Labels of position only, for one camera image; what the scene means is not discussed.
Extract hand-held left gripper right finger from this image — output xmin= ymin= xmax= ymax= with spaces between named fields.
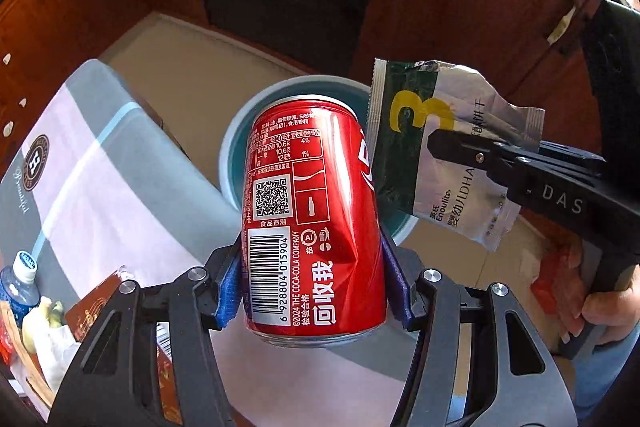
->
xmin=381 ymin=234 xmax=578 ymax=427

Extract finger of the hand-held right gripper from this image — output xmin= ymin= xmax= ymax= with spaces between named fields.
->
xmin=537 ymin=139 xmax=606 ymax=180
xmin=427 ymin=128 xmax=546 ymax=208

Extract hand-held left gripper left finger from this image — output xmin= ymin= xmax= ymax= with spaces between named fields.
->
xmin=47 ymin=232 xmax=246 ymax=427

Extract silver snack wrapper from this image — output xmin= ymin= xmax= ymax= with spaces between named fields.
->
xmin=366 ymin=58 xmax=546 ymax=253

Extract red soda can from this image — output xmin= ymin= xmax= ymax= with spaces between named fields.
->
xmin=241 ymin=96 xmax=388 ymax=349

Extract grey bin with teal inside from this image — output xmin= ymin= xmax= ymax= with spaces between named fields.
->
xmin=219 ymin=76 xmax=421 ymax=245

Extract brown snack packet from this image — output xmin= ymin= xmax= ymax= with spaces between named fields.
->
xmin=64 ymin=271 xmax=173 ymax=408

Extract green corn husks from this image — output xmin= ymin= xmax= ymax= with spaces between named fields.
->
xmin=21 ymin=296 xmax=68 ymax=355

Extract clear plastic bottle blue label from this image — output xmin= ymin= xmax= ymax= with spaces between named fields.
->
xmin=0 ymin=251 xmax=41 ymax=333

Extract person's right hand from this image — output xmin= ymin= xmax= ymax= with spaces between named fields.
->
xmin=582 ymin=279 xmax=640 ymax=340

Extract orange plastic bag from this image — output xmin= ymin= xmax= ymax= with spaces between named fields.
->
xmin=530 ymin=247 xmax=586 ymax=328

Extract pink and grey printed tablecloth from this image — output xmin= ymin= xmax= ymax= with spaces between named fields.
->
xmin=0 ymin=59 xmax=416 ymax=427

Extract person's blue trousers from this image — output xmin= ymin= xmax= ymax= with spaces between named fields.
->
xmin=570 ymin=337 xmax=640 ymax=423

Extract orange plastic wrapper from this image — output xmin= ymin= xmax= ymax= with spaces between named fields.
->
xmin=0 ymin=302 xmax=21 ymax=363

